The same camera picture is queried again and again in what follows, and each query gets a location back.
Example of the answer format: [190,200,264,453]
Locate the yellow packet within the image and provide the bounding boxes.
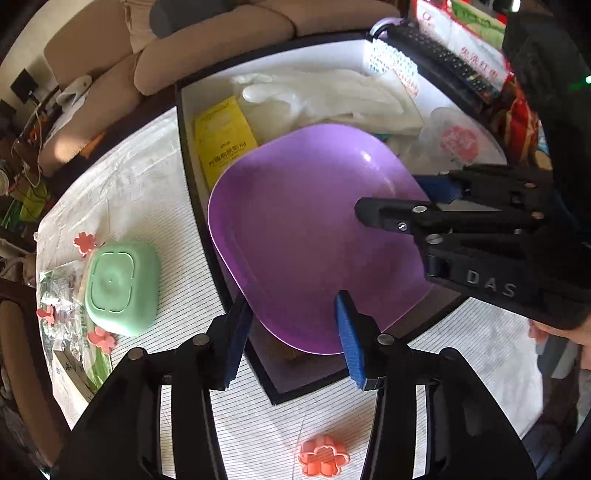
[193,95,258,190]

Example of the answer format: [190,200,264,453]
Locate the red and white printed packet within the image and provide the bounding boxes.
[413,0,513,93]

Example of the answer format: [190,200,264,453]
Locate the black box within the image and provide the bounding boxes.
[174,30,509,407]

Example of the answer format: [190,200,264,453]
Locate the tan sofa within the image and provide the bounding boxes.
[37,0,402,176]

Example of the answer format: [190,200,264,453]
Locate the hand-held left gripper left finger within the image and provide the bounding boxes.
[50,292,254,480]

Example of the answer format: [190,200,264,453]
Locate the green clear packet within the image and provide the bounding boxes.
[39,263,114,388]

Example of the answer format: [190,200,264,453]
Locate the brown chair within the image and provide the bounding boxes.
[0,277,61,467]

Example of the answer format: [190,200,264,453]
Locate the black remote control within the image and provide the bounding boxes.
[387,19,502,104]

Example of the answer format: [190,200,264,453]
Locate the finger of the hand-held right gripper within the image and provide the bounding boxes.
[412,165,556,215]
[353,196,543,246]

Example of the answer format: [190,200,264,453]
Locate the white cloth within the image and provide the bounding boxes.
[53,76,93,109]

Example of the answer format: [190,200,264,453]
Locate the green plastic bowl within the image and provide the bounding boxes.
[84,240,161,337]

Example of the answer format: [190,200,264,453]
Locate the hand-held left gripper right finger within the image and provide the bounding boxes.
[334,290,539,480]

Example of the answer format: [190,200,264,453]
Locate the white plastic gloves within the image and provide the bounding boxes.
[231,67,426,144]

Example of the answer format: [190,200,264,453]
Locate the pink flower cutter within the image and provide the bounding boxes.
[298,435,349,478]

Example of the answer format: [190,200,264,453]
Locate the clear bag with red print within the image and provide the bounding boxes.
[406,107,506,176]

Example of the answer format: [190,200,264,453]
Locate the white packet with blue dots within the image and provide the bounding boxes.
[362,39,421,97]

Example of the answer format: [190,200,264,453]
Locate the purple plastic bowl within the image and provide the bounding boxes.
[207,123,437,356]

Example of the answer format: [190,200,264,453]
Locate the person's right hand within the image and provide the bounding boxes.
[529,314,591,347]

